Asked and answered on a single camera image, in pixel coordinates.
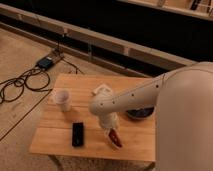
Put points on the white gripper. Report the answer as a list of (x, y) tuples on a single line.
[(109, 121)]

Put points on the red pepper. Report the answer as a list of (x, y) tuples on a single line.
[(114, 138)]

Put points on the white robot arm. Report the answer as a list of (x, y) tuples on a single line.
[(183, 99)]

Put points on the white sponge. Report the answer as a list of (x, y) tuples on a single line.
[(103, 88)]

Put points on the black rectangular remote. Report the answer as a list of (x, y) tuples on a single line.
[(78, 134)]

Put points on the black bowl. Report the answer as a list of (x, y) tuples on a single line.
[(140, 113)]

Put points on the wooden table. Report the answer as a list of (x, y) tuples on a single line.
[(53, 136)]

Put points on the black power adapter box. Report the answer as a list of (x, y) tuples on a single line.
[(45, 63)]

